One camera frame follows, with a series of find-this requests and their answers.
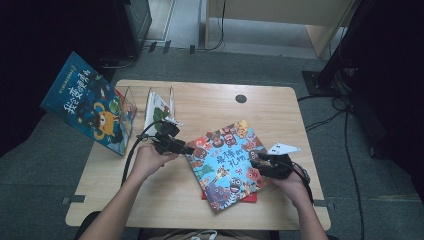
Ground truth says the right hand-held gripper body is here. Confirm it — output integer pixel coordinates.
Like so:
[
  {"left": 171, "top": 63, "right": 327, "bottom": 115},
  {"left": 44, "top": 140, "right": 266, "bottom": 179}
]
[{"left": 259, "top": 142, "right": 302, "bottom": 180}]

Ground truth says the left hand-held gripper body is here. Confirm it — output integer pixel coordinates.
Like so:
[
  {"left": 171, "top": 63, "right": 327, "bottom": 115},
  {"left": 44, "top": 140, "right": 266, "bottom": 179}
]
[{"left": 152, "top": 116, "right": 184, "bottom": 155}]

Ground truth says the white caterpillar picture book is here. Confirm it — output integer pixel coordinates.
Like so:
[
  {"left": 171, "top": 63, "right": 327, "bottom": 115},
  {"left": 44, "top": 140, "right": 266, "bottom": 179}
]
[{"left": 143, "top": 91, "right": 175, "bottom": 137}]

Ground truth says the colourful animal picture book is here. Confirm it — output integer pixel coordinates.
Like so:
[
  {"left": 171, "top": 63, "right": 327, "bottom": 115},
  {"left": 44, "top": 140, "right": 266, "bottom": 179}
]
[{"left": 184, "top": 119, "right": 273, "bottom": 212}]

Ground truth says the red picture book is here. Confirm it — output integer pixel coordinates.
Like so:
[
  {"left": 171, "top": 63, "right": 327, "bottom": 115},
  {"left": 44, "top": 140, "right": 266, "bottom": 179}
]
[{"left": 200, "top": 191, "right": 258, "bottom": 204}]

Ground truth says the clear acrylic book rack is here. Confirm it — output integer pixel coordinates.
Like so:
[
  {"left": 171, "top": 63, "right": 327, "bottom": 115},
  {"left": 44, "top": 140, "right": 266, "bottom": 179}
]
[{"left": 114, "top": 85, "right": 177, "bottom": 141}]

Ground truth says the dark blue monster picture book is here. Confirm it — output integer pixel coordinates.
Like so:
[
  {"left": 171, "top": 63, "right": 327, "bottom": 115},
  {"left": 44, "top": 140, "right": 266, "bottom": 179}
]
[{"left": 39, "top": 50, "right": 138, "bottom": 157}]

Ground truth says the person's right hand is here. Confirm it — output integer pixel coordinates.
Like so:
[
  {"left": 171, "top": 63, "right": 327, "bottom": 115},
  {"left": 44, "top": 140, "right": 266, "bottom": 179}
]
[{"left": 269, "top": 166, "right": 309, "bottom": 206}]

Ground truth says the person's left hand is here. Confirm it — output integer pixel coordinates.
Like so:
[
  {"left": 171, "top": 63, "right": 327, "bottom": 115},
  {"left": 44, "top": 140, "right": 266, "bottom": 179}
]
[{"left": 131, "top": 143, "right": 179, "bottom": 183}]

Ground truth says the grey tape strip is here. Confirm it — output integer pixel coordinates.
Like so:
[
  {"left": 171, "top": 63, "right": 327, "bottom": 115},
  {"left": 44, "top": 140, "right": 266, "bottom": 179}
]
[
  {"left": 313, "top": 199, "right": 335, "bottom": 210},
  {"left": 61, "top": 194, "right": 87, "bottom": 205}
]

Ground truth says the black metal stand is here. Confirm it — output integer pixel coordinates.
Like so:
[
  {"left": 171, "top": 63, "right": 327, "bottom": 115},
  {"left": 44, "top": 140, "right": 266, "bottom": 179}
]
[{"left": 302, "top": 0, "right": 366, "bottom": 98}]

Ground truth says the black cabinet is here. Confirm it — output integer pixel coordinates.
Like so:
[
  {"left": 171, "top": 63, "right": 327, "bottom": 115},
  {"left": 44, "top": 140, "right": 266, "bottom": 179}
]
[{"left": 113, "top": 0, "right": 153, "bottom": 59}]

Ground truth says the person's dark clothing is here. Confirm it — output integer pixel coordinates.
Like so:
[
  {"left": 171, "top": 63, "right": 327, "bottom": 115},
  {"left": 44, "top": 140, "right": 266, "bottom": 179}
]
[{"left": 73, "top": 211, "right": 101, "bottom": 240}]

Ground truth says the light wooden furniture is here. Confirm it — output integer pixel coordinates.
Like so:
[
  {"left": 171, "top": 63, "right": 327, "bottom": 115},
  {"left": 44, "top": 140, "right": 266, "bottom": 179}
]
[{"left": 204, "top": 0, "right": 363, "bottom": 58}]

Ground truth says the dark curtain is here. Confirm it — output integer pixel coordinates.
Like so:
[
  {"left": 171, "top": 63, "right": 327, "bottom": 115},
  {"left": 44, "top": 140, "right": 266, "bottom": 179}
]
[{"left": 0, "top": 0, "right": 116, "bottom": 158}]

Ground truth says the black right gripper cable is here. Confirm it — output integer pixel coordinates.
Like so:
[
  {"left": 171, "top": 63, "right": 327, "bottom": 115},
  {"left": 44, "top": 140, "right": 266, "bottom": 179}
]
[{"left": 286, "top": 161, "right": 315, "bottom": 204}]

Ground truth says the black floor cable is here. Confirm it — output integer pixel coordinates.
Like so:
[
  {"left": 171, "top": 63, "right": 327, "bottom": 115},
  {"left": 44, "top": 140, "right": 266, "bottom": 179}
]
[
  {"left": 297, "top": 94, "right": 349, "bottom": 133},
  {"left": 343, "top": 99, "right": 366, "bottom": 240}
]

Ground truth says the white cord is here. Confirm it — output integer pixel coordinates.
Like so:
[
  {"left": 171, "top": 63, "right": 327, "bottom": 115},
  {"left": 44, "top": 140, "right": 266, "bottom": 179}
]
[{"left": 188, "top": 229, "right": 218, "bottom": 240}]

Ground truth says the black hanging cable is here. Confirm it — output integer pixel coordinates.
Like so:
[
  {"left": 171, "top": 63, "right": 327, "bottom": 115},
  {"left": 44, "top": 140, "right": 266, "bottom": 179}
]
[{"left": 196, "top": 0, "right": 227, "bottom": 52}]

